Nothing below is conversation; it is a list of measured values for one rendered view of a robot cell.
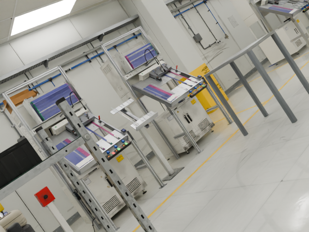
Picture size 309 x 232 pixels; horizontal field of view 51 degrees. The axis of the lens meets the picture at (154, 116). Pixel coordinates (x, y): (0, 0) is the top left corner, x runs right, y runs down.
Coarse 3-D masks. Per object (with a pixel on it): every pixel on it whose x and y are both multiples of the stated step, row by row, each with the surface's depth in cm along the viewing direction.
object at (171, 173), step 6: (132, 120) 389; (144, 132) 389; (144, 138) 391; (150, 138) 391; (150, 144) 389; (156, 150) 390; (156, 156) 393; (162, 156) 392; (162, 162) 391; (168, 168) 391; (180, 168) 393; (168, 174) 403; (174, 174) 385; (162, 180) 395
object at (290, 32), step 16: (240, 0) 664; (256, 0) 643; (272, 0) 652; (288, 0) 663; (304, 0) 645; (240, 16) 682; (256, 16) 657; (288, 16) 613; (288, 32) 637; (304, 32) 666; (272, 48) 669; (288, 48) 645
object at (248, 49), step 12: (264, 36) 304; (276, 36) 311; (252, 48) 293; (228, 60) 314; (252, 60) 293; (288, 60) 314; (240, 72) 370; (264, 72) 292; (300, 72) 314; (252, 96) 372; (276, 96) 294; (228, 108) 350; (264, 108) 373; (288, 108) 295
